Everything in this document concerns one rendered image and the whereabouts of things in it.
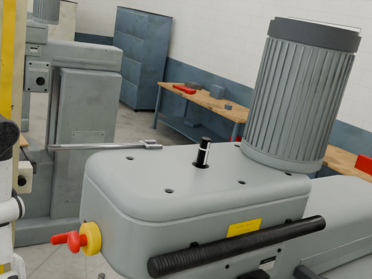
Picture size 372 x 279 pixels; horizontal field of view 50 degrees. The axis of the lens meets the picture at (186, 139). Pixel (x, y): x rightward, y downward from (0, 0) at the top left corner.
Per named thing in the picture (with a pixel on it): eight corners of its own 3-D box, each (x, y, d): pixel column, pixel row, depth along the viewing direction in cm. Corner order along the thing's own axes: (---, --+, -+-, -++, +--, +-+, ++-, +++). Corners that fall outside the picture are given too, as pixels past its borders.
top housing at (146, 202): (124, 296, 65) (139, 210, 60) (69, 216, 84) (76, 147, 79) (303, 241, 93) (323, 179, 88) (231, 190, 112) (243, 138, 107)
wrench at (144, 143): (50, 153, 74) (50, 149, 74) (45, 145, 77) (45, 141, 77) (162, 149, 88) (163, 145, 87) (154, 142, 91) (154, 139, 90)
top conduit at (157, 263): (155, 284, 63) (159, 265, 61) (142, 268, 66) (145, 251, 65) (324, 232, 89) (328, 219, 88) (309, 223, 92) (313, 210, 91)
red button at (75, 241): (71, 258, 70) (73, 239, 68) (63, 246, 73) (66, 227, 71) (89, 254, 72) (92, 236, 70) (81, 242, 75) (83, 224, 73)
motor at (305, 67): (283, 177, 84) (326, 24, 74) (223, 144, 99) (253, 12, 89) (337, 170, 96) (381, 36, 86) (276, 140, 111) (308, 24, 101)
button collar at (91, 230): (89, 263, 71) (93, 234, 69) (77, 244, 76) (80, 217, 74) (99, 260, 72) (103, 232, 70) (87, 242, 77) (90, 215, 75)
